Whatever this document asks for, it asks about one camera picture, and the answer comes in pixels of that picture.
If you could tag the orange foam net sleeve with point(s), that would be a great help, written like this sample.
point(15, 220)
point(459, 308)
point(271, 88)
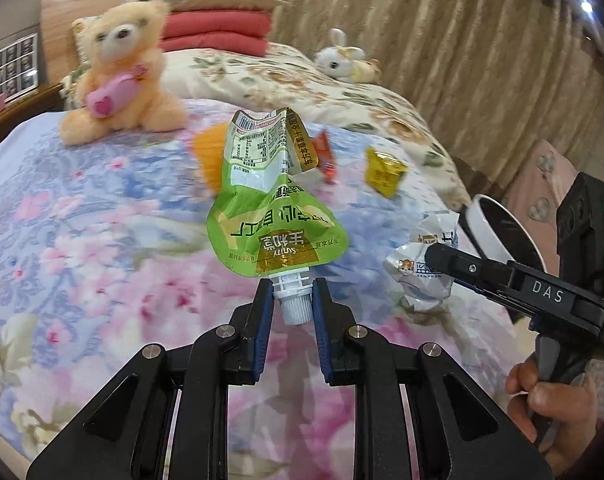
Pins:
point(208, 149)

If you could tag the white snack wrapper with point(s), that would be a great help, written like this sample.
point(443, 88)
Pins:
point(423, 288)

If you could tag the orange blue snack wrapper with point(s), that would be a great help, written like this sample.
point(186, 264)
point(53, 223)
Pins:
point(326, 163)

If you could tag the pink heart cover furniture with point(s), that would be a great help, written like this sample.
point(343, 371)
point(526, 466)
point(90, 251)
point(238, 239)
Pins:
point(533, 197)

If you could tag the yellow snack wrapper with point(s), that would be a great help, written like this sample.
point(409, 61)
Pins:
point(385, 171)

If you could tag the wooden headboard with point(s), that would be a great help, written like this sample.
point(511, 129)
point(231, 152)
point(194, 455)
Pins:
point(56, 18)

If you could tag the wooden nightstand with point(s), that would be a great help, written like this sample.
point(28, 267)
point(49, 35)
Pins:
point(42, 100)

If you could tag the floral pastel bed quilt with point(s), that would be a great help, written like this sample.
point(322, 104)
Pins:
point(103, 249)

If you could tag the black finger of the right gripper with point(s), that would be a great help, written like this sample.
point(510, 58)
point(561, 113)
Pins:
point(484, 276)

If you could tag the cream floral duvet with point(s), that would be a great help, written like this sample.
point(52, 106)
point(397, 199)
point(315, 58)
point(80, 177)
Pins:
point(287, 78)

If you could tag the green juice pouch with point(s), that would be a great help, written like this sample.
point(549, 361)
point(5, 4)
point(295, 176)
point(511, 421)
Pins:
point(262, 224)

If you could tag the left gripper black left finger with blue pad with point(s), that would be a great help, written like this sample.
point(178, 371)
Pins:
point(164, 414)

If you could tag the folded red blanket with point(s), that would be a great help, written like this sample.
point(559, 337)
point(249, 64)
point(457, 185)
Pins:
point(239, 31)

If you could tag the white bunny plush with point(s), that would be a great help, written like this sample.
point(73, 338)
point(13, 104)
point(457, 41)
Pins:
point(346, 64)

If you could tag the photo collage frame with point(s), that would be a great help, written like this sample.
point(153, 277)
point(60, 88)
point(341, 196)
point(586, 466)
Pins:
point(18, 68)

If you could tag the person's right hand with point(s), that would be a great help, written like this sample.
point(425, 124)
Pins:
point(574, 407)

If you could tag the beige teddy bear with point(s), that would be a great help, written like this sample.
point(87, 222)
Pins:
point(122, 88)

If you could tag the beige patterned curtains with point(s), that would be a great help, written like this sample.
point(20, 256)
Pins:
point(491, 77)

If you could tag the white rimmed trash bin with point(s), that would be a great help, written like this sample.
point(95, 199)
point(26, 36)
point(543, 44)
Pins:
point(497, 234)

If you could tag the floral pillow at headboard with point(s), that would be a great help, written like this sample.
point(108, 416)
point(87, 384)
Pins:
point(79, 27)

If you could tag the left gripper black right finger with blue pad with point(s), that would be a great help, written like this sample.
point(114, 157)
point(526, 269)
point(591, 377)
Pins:
point(417, 411)

